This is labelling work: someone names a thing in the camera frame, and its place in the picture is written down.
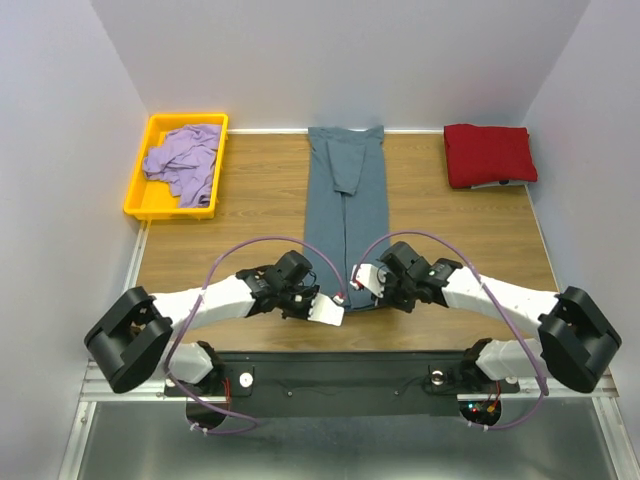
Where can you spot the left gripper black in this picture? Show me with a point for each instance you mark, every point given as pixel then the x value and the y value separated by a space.
pixel 298 305

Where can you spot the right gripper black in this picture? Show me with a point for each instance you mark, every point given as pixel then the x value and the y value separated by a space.
pixel 392 293

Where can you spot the blue-grey t-shirt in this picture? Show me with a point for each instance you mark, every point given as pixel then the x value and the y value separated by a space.
pixel 347 203

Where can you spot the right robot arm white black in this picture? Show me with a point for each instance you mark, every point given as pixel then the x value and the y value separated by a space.
pixel 564 336

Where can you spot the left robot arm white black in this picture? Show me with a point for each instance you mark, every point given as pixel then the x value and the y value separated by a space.
pixel 140 332

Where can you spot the white item under red shirt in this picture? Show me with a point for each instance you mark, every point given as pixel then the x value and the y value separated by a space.
pixel 495 185

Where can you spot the folded red t-shirt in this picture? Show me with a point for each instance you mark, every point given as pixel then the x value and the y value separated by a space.
pixel 482 155

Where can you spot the yellow plastic tray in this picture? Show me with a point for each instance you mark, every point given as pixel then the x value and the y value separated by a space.
pixel 151 200

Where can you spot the lilac t-shirt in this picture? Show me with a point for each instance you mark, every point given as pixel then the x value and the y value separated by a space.
pixel 185 161

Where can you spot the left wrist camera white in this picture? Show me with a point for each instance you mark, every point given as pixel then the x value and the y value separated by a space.
pixel 326 311

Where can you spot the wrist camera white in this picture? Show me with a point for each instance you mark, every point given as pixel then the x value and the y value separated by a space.
pixel 369 277
pixel 326 311

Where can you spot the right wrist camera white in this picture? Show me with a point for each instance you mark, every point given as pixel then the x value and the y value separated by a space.
pixel 369 277

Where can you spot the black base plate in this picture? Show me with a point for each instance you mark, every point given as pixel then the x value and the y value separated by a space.
pixel 332 384

